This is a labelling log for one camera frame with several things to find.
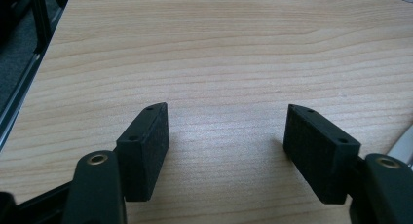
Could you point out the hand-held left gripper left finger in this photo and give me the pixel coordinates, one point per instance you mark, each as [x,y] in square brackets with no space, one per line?
[142,152]

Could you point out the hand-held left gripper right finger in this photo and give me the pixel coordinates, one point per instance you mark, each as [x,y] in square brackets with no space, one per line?
[319,152]

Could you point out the silver metal bar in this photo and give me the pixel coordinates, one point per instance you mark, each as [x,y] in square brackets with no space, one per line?
[404,147]

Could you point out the black metal frame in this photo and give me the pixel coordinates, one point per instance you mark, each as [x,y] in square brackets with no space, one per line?
[41,22]

